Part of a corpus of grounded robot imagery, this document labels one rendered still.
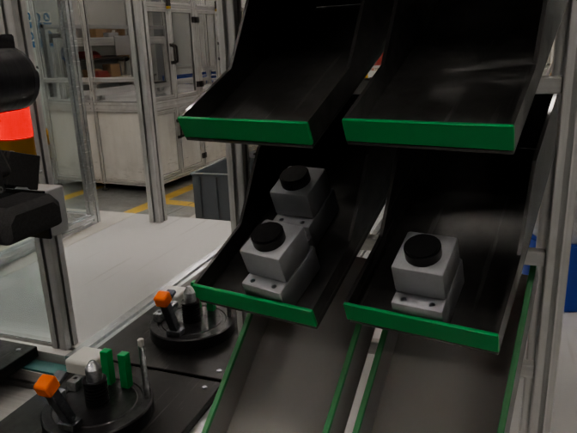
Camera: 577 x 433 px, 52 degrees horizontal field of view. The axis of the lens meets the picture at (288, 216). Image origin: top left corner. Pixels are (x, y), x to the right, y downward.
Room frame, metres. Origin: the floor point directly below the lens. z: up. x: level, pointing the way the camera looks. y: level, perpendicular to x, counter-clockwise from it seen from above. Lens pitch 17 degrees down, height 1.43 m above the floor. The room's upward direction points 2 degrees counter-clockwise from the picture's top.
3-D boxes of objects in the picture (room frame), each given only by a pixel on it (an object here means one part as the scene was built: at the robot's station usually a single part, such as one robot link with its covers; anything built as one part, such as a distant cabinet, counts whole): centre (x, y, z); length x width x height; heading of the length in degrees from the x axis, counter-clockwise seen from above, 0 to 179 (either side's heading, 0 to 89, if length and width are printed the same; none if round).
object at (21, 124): (0.84, 0.39, 1.33); 0.05 x 0.05 x 0.05
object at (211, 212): (2.80, 0.10, 0.73); 0.62 x 0.42 x 0.23; 69
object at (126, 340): (0.89, 0.17, 1.01); 0.24 x 0.24 x 0.13; 69
